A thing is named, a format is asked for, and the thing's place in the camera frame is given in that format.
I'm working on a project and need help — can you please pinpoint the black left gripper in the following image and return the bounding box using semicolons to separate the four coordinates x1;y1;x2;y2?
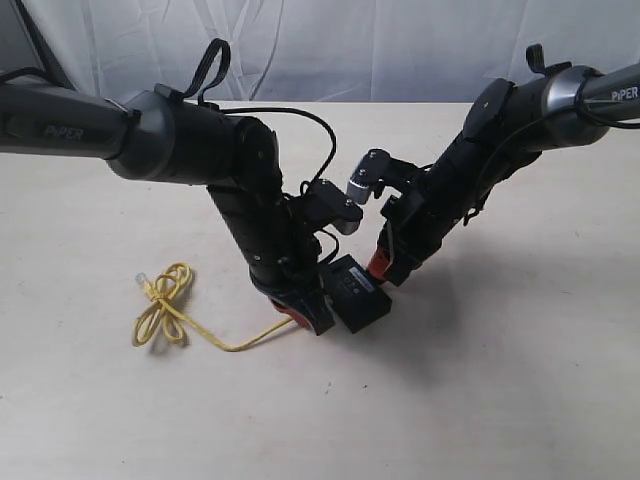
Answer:
249;239;335;336

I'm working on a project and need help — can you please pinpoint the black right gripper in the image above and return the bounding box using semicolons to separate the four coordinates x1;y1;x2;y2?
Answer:
366;192;465;285

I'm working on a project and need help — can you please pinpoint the black network switch box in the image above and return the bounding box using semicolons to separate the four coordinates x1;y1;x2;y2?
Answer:
321;255;392;334

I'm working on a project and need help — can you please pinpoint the yellow ethernet cable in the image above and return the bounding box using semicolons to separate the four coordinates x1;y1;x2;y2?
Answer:
130;262;301;351

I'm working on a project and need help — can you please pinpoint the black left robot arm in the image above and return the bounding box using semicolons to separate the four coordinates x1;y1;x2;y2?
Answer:
1;38;335;334

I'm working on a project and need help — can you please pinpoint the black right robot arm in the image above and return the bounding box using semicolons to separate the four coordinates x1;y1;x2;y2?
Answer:
354;44;639;286

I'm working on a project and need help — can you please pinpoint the grey backdrop curtain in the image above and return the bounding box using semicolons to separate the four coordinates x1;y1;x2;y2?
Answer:
1;1;639;102

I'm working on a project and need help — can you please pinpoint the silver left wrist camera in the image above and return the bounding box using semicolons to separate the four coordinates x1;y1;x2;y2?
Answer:
288;179;363;236

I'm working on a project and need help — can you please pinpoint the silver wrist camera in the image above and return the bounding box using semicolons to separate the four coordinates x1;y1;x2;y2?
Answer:
288;179;363;236
346;149;424;205

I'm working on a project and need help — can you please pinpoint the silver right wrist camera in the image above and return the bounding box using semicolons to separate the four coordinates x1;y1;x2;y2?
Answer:
346;149;424;205

